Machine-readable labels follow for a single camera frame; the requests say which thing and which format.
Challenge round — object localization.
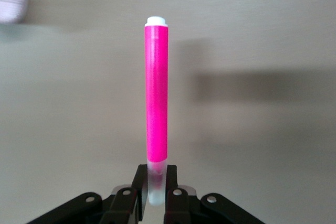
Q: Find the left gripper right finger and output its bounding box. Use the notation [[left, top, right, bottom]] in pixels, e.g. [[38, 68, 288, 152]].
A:
[[163, 165, 263, 224]]

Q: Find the pink marker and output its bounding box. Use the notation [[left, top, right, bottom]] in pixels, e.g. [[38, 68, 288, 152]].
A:
[[143, 15, 170, 206]]

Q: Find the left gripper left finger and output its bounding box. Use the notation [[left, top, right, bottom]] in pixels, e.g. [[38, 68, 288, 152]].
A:
[[26, 164, 148, 224]]

